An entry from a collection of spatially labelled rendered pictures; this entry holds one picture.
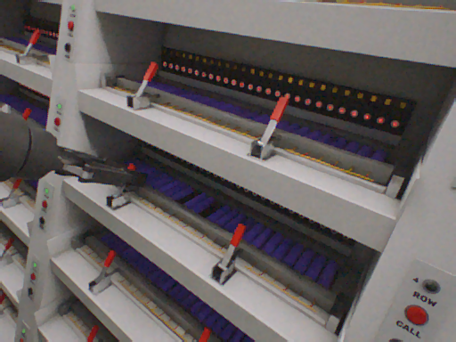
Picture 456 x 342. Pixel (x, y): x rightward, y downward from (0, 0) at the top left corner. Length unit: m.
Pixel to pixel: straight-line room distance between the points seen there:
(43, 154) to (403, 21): 0.46
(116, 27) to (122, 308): 0.59
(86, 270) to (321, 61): 0.67
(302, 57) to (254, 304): 0.44
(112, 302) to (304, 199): 0.48
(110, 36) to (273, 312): 0.61
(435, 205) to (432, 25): 0.17
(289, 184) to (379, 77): 0.27
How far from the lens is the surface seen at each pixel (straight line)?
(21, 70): 0.90
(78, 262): 0.79
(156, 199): 0.60
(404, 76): 0.55
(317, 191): 0.36
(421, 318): 0.37
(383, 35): 0.37
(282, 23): 0.41
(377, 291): 0.37
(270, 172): 0.37
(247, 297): 0.46
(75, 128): 0.70
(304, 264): 0.51
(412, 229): 0.35
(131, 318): 0.67
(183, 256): 0.50
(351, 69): 0.57
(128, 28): 0.73
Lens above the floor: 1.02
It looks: 13 degrees down
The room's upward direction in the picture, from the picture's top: 17 degrees clockwise
